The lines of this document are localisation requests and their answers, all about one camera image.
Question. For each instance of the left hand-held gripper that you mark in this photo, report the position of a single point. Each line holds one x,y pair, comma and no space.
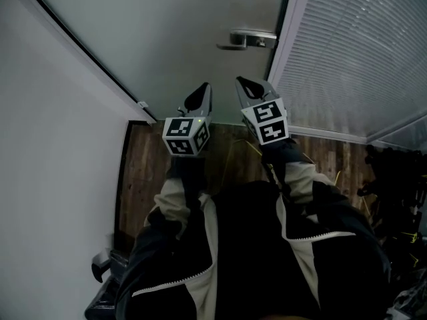
181,132

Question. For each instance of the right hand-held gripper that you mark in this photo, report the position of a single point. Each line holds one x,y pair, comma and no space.
267,122

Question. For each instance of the frosted glass door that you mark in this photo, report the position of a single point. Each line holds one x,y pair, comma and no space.
166,45

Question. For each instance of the person's right forearm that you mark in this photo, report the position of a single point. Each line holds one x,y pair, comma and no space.
300,178

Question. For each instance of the person's left forearm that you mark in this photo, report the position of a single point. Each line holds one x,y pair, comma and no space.
177,198

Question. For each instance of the small white hinge fitting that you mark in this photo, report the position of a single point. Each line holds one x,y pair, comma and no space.
143,104

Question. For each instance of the glass partition with blinds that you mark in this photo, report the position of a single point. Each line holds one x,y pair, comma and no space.
360,52

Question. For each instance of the person's torso in jacket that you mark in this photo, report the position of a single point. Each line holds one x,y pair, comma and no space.
253,255

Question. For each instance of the cluster of black office chairs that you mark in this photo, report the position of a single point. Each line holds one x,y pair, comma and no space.
397,185

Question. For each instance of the plastic wrapped black office chair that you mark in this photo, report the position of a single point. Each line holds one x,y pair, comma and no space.
410,298
106,295

